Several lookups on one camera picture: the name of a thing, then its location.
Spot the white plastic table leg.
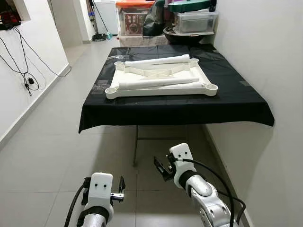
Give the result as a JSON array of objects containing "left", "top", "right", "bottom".
[
  {"left": 122, "top": 81, "right": 209, "bottom": 91},
  {"left": 124, "top": 54, "right": 191, "bottom": 67},
  {"left": 117, "top": 77, "right": 200, "bottom": 91}
]

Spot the black tablecloth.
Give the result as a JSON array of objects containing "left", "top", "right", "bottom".
[{"left": 78, "top": 45, "right": 275, "bottom": 134}]

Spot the clear tape patch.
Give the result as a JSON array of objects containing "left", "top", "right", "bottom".
[{"left": 94, "top": 80, "right": 110, "bottom": 95}]

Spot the clear tape strip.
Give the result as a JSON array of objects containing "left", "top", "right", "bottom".
[{"left": 107, "top": 54, "right": 125, "bottom": 62}]

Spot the beige patterned box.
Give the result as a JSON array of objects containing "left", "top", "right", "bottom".
[{"left": 117, "top": 34, "right": 169, "bottom": 47}]

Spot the black round basin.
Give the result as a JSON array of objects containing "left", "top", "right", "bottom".
[{"left": 163, "top": 26, "right": 209, "bottom": 46}]

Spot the mop with black head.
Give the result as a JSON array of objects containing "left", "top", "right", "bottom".
[{"left": 89, "top": 0, "right": 113, "bottom": 41}]

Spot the black plastic bag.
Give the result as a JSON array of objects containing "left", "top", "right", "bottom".
[{"left": 142, "top": 0, "right": 173, "bottom": 37}]

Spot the orange lid storage box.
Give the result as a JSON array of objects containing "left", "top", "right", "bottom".
[{"left": 116, "top": 1, "right": 156, "bottom": 37}]

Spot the clear plastic storage box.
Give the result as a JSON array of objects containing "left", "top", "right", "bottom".
[{"left": 173, "top": 11, "right": 219, "bottom": 35}]

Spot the green round lid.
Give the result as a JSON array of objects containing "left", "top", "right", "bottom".
[{"left": 168, "top": 0, "right": 217, "bottom": 13}]

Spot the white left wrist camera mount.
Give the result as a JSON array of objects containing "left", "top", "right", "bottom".
[{"left": 88, "top": 172, "right": 115, "bottom": 210}]

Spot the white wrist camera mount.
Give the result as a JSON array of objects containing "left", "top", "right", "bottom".
[
  {"left": 169, "top": 143, "right": 195, "bottom": 189},
  {"left": 88, "top": 172, "right": 115, "bottom": 210}
]

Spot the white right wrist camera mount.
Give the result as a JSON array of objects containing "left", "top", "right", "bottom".
[{"left": 169, "top": 143, "right": 195, "bottom": 189}]

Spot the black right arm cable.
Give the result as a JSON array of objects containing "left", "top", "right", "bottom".
[{"left": 176, "top": 158, "right": 248, "bottom": 227}]

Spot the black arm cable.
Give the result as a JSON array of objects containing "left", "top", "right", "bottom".
[
  {"left": 176, "top": 158, "right": 248, "bottom": 227},
  {"left": 64, "top": 183, "right": 89, "bottom": 227}
]

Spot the metal folding table frame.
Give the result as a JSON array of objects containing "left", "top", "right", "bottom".
[{"left": 133, "top": 125, "right": 190, "bottom": 167}]

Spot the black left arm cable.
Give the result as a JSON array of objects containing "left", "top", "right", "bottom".
[{"left": 64, "top": 183, "right": 89, "bottom": 227}]

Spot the black wall cable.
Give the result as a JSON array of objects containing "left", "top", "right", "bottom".
[
  {"left": 12, "top": 26, "right": 72, "bottom": 79},
  {"left": 0, "top": 28, "right": 38, "bottom": 97}
]

